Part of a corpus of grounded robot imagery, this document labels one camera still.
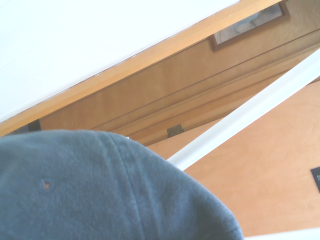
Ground navy blue baseball cap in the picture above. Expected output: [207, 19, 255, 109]
[0, 129, 245, 240]

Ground wooden door with window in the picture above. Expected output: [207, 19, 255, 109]
[39, 0, 320, 147]

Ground white coat rack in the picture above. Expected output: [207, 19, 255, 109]
[165, 50, 320, 171]

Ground plain wooden door panel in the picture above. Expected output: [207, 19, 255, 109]
[147, 80, 320, 238]

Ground black door plate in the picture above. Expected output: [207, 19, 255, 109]
[310, 167, 320, 194]

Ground wooden door frame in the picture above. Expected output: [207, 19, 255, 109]
[0, 0, 287, 137]

